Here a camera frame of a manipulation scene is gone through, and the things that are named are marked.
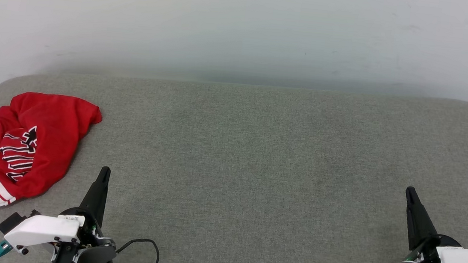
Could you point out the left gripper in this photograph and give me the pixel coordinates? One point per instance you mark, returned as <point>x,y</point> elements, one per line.
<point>87,232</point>

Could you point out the red and white basketball jersey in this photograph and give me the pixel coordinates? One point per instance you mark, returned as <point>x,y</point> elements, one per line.
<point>53,131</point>

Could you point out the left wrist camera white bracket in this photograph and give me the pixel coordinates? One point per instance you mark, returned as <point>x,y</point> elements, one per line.
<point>42,229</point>

